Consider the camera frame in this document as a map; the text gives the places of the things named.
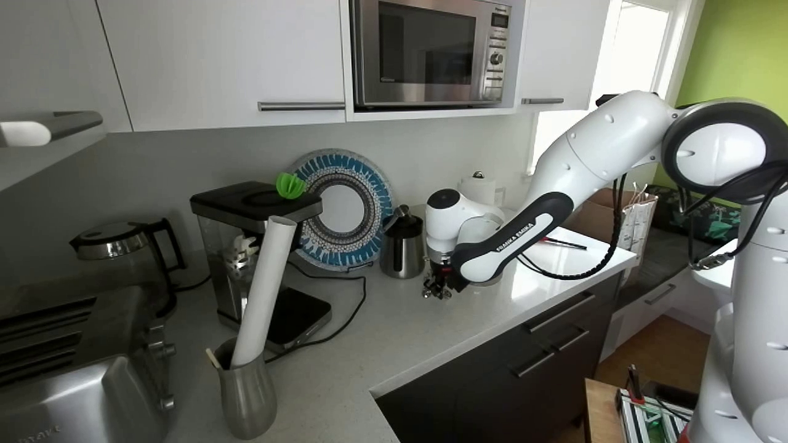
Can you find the black camera on stand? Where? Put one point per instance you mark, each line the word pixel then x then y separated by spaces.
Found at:
pixel 605 100

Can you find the wooden crate with tools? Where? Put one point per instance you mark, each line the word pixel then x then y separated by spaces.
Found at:
pixel 605 415

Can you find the dark grey drawer cabinet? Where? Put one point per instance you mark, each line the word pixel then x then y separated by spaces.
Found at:
pixel 493 378

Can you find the silver metal toaster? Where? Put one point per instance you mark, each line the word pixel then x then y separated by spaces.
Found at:
pixel 75 370

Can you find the silver electric kettle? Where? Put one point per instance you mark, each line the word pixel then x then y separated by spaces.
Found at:
pixel 123 249

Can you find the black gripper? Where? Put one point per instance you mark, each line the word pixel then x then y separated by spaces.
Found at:
pixel 447 269

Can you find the green plastic object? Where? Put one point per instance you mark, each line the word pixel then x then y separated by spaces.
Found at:
pixel 288 185

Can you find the wide white cabinet door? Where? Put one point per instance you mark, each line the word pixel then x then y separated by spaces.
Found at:
pixel 222 57

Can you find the black coffee machine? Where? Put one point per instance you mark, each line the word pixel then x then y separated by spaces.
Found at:
pixel 238 223

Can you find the stainless steel microwave oven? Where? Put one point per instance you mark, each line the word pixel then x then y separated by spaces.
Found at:
pixel 432 53

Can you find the white cabinet door with shelf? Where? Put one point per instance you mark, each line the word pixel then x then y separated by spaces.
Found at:
pixel 51 65

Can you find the narrow white cabinet door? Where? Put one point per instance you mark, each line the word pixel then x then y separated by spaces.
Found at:
pixel 562 44

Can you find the metal utensil holder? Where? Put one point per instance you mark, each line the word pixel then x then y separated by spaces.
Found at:
pixel 248 401

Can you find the white paper roll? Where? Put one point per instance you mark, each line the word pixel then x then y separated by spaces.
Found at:
pixel 264 285

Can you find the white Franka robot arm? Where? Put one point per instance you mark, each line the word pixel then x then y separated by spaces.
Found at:
pixel 606 138

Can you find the white object on shelf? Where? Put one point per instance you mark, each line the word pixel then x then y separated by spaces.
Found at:
pixel 25 133

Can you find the dark metal mug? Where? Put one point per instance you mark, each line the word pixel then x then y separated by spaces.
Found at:
pixel 403 246

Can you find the dark patterned cloth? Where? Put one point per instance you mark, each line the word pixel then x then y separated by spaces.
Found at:
pixel 698 218

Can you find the white side table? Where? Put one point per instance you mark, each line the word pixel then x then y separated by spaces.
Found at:
pixel 716 271

